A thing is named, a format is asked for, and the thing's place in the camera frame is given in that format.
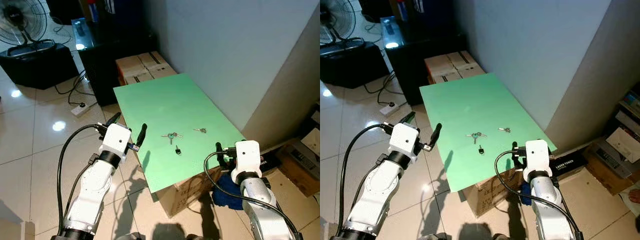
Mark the white power strip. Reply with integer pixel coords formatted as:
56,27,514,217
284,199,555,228
70,102,92,118
379,101,402,116

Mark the key bunch with teal tag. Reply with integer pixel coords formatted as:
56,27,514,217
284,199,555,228
465,131,489,145
160,131,184,146

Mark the green board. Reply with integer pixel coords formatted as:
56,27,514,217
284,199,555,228
113,73,247,194
419,72,558,194

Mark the blue cloth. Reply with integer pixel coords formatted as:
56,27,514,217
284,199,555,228
211,171,246,210
518,180,534,207

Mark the black laser toner box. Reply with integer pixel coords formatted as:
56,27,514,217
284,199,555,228
548,148,590,182
254,150,284,177

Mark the printed cardboard box under board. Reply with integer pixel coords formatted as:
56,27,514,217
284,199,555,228
150,166,224,219
461,169,527,219

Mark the black cabinet with glass top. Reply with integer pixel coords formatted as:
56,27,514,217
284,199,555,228
71,17,159,107
380,16,469,106

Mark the brown cardboard box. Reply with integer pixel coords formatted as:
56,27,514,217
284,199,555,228
581,141,640,196
274,144,321,199

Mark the large black case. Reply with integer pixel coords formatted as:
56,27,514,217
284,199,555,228
0,42,80,91
320,40,390,90

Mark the shelf with paper stacks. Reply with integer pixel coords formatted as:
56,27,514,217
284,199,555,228
604,89,640,178
299,102,321,157

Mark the black standing fan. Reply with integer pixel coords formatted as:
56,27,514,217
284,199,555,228
320,0,357,46
0,0,55,48

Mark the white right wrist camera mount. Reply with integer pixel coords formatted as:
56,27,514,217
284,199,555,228
233,140,262,174
522,139,551,174

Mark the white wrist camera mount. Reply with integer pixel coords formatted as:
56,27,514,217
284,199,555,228
388,122,421,157
99,123,132,157
522,139,551,174
233,140,262,174

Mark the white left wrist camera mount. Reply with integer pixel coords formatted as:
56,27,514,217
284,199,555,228
99,123,132,157
388,122,421,157

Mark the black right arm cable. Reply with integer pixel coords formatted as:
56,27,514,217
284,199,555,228
203,151,301,237
494,150,583,236

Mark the black floor cable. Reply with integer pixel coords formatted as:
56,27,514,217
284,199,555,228
53,69,97,109
363,69,406,108

